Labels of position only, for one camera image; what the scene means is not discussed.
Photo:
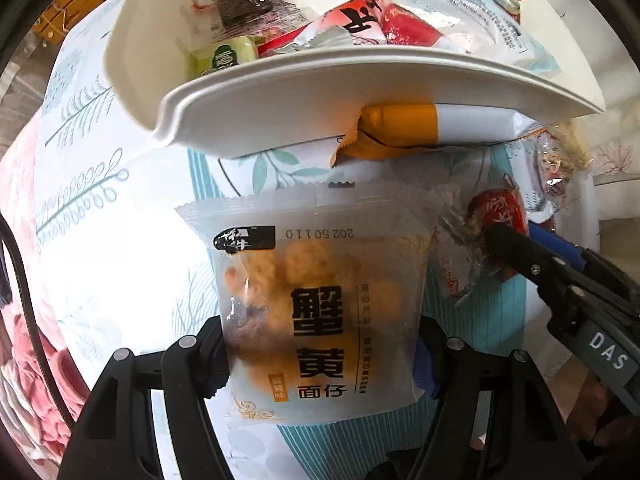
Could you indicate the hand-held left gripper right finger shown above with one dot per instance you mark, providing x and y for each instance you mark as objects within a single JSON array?
[{"x": 427, "y": 375}]

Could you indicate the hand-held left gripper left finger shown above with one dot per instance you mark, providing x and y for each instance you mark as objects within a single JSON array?
[{"x": 210, "y": 355}]

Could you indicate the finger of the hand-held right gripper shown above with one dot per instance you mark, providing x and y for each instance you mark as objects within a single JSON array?
[
  {"x": 520, "y": 255},
  {"x": 560, "y": 250}
]

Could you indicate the red snack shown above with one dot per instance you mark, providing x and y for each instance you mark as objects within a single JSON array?
[{"x": 497, "y": 210}]

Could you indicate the clear packet of orange puffs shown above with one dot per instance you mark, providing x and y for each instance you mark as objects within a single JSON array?
[{"x": 320, "y": 300}]

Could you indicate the white plastic tray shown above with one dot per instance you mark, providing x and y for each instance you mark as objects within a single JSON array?
[{"x": 350, "y": 80}]

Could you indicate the person's right hand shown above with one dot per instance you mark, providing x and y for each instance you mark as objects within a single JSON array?
[{"x": 595, "y": 415}]

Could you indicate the pale rice cracker packet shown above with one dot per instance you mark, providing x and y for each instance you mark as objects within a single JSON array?
[{"x": 575, "y": 145}]

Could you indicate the tree print tablecloth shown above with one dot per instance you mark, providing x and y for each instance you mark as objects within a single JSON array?
[{"x": 125, "y": 210}]

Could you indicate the white orange snack packet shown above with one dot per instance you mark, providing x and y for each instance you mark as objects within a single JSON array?
[{"x": 400, "y": 122}]

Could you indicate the pink floral blanket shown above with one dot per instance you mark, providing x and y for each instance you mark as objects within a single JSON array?
[{"x": 30, "y": 310}]

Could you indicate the large white blue clear packet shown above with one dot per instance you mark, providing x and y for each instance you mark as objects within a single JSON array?
[{"x": 480, "y": 25}]

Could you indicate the dark red snack packet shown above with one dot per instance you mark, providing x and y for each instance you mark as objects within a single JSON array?
[{"x": 412, "y": 25}]

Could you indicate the red white snack packet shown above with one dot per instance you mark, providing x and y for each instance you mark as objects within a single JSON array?
[{"x": 345, "y": 17}]

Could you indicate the green snack packet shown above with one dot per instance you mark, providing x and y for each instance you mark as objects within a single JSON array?
[{"x": 225, "y": 55}]

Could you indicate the dark cookie packet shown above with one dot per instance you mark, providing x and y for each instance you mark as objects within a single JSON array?
[{"x": 245, "y": 2}]

